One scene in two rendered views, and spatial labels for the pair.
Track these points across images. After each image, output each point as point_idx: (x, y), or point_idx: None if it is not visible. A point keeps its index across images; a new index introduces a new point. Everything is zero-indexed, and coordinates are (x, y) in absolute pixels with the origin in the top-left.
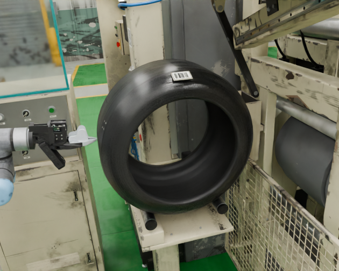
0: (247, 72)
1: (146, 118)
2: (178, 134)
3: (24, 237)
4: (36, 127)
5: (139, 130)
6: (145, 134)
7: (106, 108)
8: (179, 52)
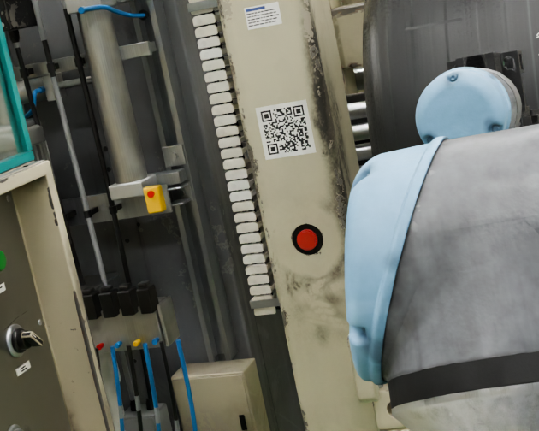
0: None
1: (339, 152)
2: (236, 280)
3: None
4: (496, 58)
5: (279, 230)
6: (347, 203)
7: (483, 23)
8: (187, 21)
